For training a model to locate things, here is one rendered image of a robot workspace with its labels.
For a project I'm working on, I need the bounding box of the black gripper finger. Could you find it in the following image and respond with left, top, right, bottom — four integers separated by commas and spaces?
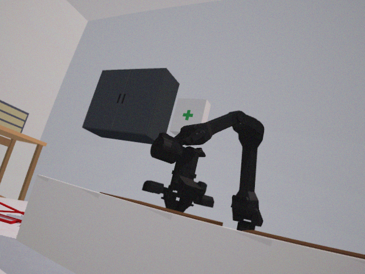
175, 201, 194, 212
161, 197, 178, 211

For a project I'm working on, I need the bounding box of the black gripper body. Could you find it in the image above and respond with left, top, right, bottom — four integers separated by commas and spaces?
142, 166, 214, 208

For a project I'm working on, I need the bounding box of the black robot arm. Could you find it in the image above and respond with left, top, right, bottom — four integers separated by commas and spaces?
150, 110, 264, 231

